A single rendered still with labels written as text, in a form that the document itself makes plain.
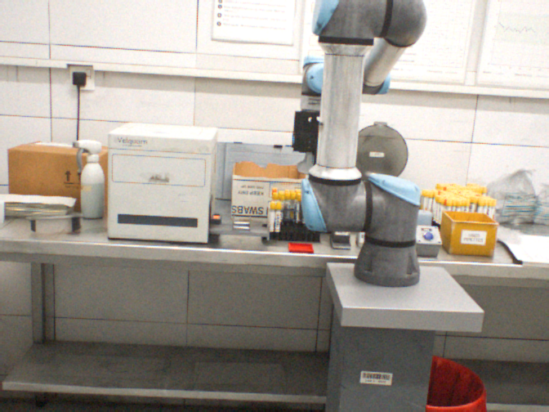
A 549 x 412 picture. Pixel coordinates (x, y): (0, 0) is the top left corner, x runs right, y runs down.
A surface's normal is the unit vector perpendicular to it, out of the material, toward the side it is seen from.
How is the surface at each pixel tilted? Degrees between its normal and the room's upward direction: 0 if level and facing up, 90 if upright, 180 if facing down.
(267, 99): 90
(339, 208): 91
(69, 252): 90
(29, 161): 89
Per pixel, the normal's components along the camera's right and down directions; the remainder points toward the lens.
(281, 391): 0.06, -0.97
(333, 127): -0.32, 0.24
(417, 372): 0.03, 0.22
